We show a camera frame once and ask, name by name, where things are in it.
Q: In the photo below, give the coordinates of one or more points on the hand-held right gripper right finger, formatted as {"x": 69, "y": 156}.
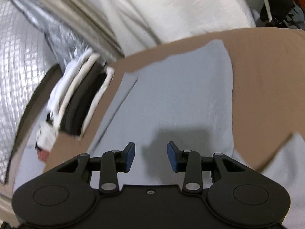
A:
{"x": 172, "y": 157}

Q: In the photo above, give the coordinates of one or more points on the stack of folded clothes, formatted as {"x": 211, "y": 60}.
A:
{"x": 78, "y": 105}

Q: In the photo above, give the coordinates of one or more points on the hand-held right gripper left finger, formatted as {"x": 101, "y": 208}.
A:
{"x": 129, "y": 155}

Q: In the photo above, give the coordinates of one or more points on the grey knit sweater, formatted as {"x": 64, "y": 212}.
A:
{"x": 178, "y": 95}

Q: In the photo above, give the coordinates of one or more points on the white crumpled cloth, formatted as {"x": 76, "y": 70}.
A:
{"x": 46, "y": 136}

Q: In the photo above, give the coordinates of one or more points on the white curtain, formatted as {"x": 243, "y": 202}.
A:
{"x": 178, "y": 7}

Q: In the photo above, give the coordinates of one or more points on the silver quilted window cover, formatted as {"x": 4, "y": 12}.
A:
{"x": 16, "y": 64}

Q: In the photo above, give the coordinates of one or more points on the white pole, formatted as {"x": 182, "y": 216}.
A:
{"x": 266, "y": 2}

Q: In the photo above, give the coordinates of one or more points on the silver foil curtain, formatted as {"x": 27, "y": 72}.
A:
{"x": 59, "y": 40}

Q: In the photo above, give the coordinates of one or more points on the dark clothes pile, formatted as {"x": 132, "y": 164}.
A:
{"x": 276, "y": 4}

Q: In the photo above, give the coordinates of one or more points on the beige satin curtain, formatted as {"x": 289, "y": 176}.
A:
{"x": 90, "y": 21}

